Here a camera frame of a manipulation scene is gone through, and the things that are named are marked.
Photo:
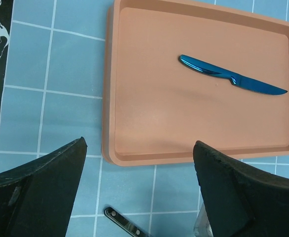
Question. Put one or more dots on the blue patterned knife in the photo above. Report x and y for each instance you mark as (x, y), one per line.
(234, 78)

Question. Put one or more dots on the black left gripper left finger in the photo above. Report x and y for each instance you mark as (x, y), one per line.
(37, 198)

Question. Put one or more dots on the orange plastic tray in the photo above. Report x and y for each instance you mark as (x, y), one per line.
(155, 108)

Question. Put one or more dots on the silver metal fork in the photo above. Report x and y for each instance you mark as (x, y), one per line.
(201, 228)

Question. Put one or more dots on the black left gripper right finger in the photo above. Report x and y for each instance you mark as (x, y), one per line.
(241, 200)

